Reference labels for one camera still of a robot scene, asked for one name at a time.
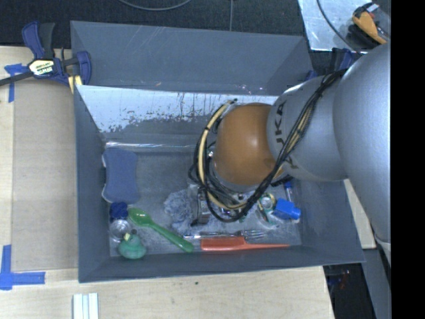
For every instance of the green and white tape roll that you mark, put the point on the green and white tape roll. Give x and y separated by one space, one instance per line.
266 204

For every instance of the grey metal bin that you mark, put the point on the grey metal bin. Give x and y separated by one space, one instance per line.
186 58

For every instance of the green plastic spoon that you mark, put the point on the green plastic spoon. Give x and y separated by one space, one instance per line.
159 229

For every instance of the grey-blue cloth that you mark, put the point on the grey-blue cloth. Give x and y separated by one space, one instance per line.
177 208

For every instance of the pale wood board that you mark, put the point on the pale wood board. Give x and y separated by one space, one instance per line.
43 178

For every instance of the blue plastic block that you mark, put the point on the blue plastic block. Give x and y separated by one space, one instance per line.
285 209

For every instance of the dark blue bottle cap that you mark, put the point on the dark blue bottle cap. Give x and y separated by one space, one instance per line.
118 210

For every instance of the metal fork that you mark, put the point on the metal fork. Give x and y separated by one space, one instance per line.
252 234

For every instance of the green toy duck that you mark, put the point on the green toy duck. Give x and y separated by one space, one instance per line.
132 248

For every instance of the clear tube with blue cap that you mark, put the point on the clear tube with blue cap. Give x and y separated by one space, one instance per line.
288 189

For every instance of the clear glass cup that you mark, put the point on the clear glass cup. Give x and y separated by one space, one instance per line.
120 229

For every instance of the blue sponge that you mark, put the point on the blue sponge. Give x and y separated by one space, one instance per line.
121 174

